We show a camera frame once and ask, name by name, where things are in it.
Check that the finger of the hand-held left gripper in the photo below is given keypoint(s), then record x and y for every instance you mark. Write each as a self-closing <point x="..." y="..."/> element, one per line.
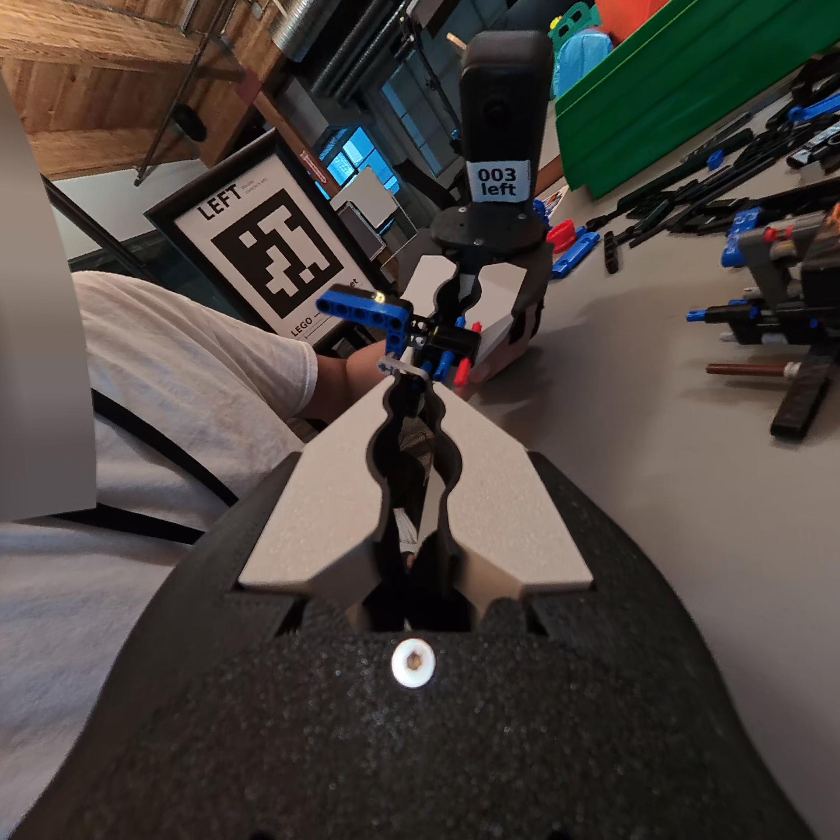
<point x="423" y="279"/>
<point x="505" y="295"/>

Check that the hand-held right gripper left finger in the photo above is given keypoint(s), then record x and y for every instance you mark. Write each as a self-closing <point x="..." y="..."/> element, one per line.
<point x="315" y="525"/>

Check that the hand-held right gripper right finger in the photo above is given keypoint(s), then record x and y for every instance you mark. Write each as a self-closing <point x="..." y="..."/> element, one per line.
<point x="518" y="525"/>

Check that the small blue black lego assembly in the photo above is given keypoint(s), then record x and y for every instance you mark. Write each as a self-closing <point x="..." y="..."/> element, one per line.
<point x="394" y="321"/>

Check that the black lego chassis flame print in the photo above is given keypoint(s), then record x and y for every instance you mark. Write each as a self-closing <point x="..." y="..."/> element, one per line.
<point x="787" y="315"/>

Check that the pile of loose lego pieces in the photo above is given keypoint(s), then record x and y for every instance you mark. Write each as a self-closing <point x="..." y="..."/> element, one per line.
<point x="689" y="190"/>

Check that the person's left hand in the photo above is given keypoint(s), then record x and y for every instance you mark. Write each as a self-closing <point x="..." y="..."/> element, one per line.
<point x="502" y="364"/>

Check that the blue plastic bag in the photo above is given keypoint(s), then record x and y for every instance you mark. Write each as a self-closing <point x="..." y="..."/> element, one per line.
<point x="581" y="62"/>

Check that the white whiteboard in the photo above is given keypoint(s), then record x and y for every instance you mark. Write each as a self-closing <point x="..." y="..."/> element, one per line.
<point x="367" y="193"/>

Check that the teal plastic basket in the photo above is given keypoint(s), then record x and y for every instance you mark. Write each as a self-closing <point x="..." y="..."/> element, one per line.
<point x="571" y="19"/>

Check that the colourful printed card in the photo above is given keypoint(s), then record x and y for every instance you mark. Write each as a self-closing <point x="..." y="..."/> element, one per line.
<point x="551" y="197"/>

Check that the orange box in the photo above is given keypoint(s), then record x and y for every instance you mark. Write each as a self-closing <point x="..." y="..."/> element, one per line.
<point x="630" y="19"/>

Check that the framed marker sign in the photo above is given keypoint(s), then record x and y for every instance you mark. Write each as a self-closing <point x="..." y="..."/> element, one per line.
<point x="275" y="249"/>

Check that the green plastic bin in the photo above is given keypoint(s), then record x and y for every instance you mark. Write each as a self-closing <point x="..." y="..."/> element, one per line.
<point x="656" y="98"/>

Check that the silver ventilation duct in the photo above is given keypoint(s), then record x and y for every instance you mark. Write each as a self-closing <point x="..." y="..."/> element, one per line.
<point x="305" y="26"/>

